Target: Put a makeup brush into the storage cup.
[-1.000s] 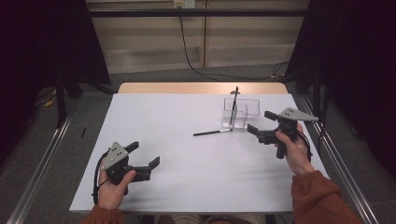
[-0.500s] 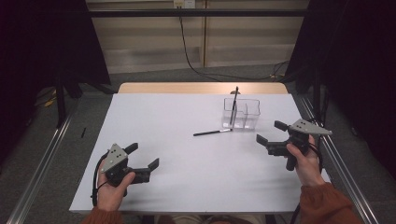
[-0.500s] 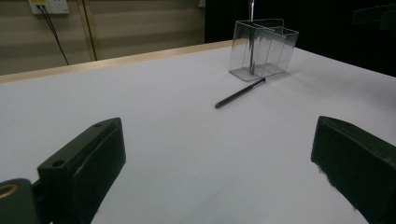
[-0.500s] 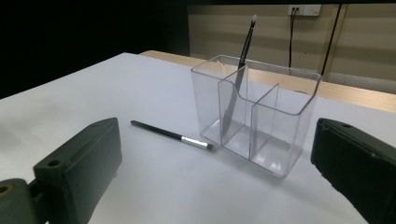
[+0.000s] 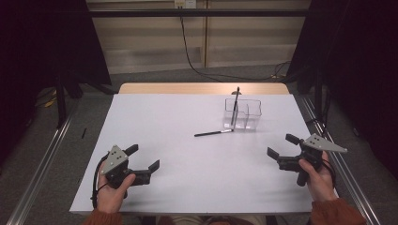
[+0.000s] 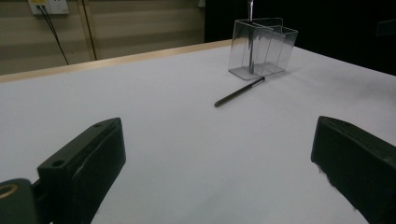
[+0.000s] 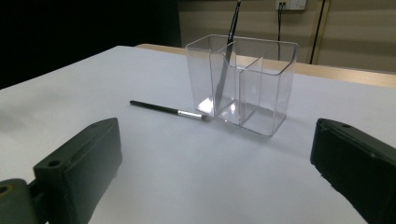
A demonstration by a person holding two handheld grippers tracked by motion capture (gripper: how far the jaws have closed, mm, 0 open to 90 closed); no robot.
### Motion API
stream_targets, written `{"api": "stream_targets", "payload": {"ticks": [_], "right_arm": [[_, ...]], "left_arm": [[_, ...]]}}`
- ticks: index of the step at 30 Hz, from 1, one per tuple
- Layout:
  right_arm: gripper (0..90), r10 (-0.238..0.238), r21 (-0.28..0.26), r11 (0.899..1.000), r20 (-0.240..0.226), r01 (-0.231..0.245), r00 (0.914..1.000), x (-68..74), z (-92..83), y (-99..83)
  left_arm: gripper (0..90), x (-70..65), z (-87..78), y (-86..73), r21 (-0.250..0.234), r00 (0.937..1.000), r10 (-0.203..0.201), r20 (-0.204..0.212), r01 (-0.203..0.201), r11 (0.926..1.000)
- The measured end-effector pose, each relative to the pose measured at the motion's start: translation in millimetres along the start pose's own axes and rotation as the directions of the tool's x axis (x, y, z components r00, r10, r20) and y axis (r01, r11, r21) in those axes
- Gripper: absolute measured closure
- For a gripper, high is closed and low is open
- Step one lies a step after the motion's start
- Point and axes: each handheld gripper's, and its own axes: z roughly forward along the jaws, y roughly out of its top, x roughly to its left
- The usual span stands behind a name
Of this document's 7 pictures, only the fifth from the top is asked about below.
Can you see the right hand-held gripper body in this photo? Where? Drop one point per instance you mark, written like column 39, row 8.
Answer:
column 319, row 143

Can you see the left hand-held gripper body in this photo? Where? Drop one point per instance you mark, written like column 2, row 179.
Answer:
column 115, row 161

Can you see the clear acrylic brush holder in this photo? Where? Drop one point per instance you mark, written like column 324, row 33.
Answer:
column 252, row 117

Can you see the black pen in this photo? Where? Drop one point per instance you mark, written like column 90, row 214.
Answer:
column 235, row 106
column 209, row 133

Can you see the person's left hand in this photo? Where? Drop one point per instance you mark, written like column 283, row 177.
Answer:
column 111, row 198

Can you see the person's right hand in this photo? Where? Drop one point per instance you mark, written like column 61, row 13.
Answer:
column 322, row 186

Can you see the small black stick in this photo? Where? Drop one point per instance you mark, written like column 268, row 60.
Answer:
column 84, row 133

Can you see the black metal stand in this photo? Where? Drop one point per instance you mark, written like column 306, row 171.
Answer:
column 61, row 93
column 318, row 78

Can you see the black curtain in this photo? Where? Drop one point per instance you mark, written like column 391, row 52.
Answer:
column 31, row 47
column 359, row 62

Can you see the aluminium floor rail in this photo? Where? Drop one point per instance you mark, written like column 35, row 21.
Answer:
column 37, row 165
column 353, row 190

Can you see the black frame crossbar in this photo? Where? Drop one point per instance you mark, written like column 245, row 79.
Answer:
column 140, row 13

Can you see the white wall socket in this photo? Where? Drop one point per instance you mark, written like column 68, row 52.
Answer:
column 186, row 3

